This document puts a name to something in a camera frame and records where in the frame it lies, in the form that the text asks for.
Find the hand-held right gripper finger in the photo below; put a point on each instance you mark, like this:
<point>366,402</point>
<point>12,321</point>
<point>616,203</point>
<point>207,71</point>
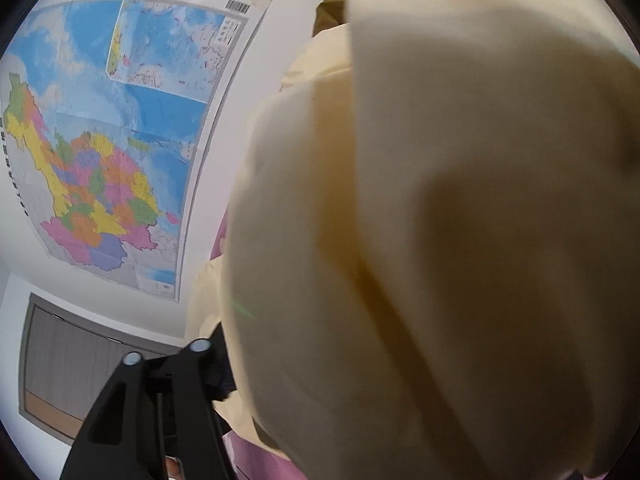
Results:
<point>195,365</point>

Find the cream yellow shirt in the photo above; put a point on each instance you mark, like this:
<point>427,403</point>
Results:
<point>425,210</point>

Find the pink flower blanket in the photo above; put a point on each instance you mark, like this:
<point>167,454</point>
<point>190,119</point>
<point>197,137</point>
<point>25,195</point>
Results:
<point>250,460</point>

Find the grey wooden door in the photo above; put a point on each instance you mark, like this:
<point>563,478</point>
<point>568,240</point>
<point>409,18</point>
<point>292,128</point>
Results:
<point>65,360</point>

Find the colourful wall map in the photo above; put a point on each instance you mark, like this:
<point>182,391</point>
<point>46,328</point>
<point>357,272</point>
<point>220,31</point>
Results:
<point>125,160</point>

